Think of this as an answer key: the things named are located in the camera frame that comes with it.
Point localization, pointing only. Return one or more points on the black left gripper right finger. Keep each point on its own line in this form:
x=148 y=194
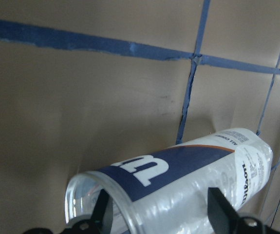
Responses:
x=221 y=215

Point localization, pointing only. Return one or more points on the brown paper table cover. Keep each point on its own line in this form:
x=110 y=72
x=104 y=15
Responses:
x=86 y=83

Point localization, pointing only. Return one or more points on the clear Wilson tennis ball can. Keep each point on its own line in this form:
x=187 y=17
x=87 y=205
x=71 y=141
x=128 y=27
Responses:
x=165 y=192

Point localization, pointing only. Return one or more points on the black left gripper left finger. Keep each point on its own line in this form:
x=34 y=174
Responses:
x=102 y=216

